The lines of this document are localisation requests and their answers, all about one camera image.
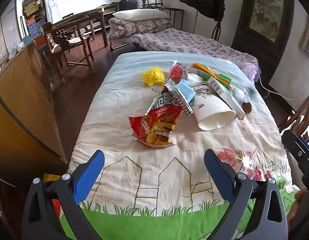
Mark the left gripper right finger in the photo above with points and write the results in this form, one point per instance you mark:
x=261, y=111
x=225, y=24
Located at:
x=267, y=219

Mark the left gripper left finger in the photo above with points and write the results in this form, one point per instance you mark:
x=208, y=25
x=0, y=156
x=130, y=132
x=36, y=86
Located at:
x=40, y=220

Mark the white plastic bag ball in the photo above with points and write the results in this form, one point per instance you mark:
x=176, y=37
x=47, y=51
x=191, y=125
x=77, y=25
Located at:
x=240, y=95

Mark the white paper cup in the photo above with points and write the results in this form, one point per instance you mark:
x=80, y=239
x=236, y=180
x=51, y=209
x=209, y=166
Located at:
x=210, y=111

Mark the orange green snack wrapper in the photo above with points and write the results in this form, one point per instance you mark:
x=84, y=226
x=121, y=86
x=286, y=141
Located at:
x=206, y=72

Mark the white medicine box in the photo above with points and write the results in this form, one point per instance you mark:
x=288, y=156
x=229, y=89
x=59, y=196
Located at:
x=227, y=97

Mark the red snack bag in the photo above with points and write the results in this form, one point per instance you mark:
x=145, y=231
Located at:
x=155, y=128

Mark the clear cup with red wrapper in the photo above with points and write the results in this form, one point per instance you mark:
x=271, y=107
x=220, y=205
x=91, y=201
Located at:
x=176, y=71

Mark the person's right hand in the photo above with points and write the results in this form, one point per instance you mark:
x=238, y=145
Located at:
x=294, y=207

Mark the wooden chair at right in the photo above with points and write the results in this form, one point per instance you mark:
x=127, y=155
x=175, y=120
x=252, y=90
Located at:
x=298, y=122

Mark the wooden chair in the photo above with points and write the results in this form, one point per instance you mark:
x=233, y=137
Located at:
x=65, y=37
x=298, y=122

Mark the yellow woven bag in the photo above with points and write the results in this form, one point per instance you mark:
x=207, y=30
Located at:
x=50, y=177

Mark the brown round cookie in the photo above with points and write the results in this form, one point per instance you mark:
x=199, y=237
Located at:
x=247, y=107

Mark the wooden cabinet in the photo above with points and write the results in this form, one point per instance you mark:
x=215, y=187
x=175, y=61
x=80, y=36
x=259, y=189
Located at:
x=30, y=145

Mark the framed landscape painting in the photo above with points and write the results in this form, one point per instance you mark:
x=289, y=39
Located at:
x=263, y=31

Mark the purple floral bed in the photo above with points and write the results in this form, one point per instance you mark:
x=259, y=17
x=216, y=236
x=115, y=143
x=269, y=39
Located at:
x=174, y=40

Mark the wooden desk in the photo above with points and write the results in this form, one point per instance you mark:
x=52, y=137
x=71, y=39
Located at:
x=83, y=17

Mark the folded floral quilt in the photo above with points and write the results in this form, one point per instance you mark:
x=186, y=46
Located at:
x=121, y=29

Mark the cluttered bookshelf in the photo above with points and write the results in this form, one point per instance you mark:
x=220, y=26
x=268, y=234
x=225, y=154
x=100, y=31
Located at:
x=35, y=15

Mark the white pillow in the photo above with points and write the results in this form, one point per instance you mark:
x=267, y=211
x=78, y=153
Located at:
x=136, y=15

